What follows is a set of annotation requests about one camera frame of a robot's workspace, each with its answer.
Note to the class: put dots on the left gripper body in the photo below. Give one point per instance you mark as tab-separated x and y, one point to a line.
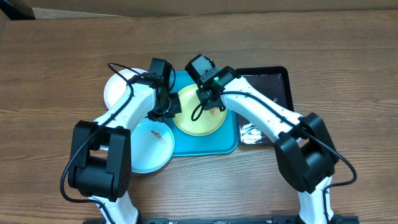
166	109

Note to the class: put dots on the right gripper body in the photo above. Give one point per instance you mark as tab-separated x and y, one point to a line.
208	101

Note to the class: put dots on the yellow-green plate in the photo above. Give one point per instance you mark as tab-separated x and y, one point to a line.
208	122

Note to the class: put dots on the light blue plate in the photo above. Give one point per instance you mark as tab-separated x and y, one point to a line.
152	146

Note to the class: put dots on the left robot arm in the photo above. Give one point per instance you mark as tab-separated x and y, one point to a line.
100	165

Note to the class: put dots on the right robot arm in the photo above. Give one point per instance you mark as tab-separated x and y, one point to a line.
305	153

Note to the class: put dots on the teal plastic tray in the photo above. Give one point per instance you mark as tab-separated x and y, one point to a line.
223	141

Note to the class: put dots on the black rectangular tray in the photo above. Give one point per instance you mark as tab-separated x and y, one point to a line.
272	82

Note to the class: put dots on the white plate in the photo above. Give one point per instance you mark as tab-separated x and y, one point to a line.
116	86

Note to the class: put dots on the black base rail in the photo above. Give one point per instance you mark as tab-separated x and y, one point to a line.
337	219

